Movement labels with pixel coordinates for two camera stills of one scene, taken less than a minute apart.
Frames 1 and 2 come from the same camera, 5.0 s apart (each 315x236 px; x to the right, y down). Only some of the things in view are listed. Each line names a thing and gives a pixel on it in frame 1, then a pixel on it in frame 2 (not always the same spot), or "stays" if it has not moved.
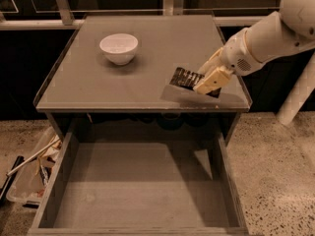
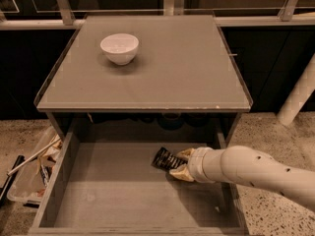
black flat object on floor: [9, 179] stays
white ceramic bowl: [120, 48] stays
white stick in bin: [13, 170] stays
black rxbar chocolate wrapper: [188, 79] -> [165, 160]
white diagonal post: [298, 93] stays
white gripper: [236, 53] -> [196, 164]
